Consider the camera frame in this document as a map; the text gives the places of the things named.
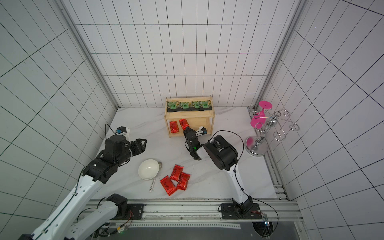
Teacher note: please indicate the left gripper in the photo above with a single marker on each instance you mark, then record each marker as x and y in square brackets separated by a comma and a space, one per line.
[138, 146]

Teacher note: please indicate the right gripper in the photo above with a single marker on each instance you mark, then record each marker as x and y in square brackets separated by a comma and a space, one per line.
[189, 133]

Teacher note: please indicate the red tea bag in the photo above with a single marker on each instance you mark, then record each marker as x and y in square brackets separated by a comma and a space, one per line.
[184, 124]
[183, 181]
[168, 185]
[176, 173]
[174, 127]

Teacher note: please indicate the wooden two-tier shelf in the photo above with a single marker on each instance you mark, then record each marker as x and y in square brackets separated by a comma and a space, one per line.
[195, 119]

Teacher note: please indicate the green tea bag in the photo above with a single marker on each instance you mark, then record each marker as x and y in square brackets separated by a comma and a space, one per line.
[173, 106]
[205, 105]
[185, 106]
[196, 105]

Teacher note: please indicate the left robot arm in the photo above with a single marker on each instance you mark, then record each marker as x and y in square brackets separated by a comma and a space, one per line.
[62, 224]

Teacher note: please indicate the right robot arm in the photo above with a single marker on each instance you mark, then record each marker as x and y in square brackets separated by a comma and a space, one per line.
[225, 157]

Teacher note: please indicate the white bowl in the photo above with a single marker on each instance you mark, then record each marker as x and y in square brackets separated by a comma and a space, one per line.
[148, 169]

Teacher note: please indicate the chrome cup rack stand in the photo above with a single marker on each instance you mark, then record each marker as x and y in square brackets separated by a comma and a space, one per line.
[257, 145]

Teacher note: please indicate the pink plastic wine glass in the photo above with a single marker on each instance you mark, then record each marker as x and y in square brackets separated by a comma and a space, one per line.
[259, 118]

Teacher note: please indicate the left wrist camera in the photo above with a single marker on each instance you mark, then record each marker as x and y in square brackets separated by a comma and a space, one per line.
[123, 131]

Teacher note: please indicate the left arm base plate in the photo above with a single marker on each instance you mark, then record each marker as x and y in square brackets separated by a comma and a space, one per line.
[132, 212]

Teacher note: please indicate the aluminium rail frame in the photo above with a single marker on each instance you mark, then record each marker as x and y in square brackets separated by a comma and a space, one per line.
[203, 213]

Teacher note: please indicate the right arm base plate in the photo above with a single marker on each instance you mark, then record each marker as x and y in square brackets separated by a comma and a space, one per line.
[236, 212]

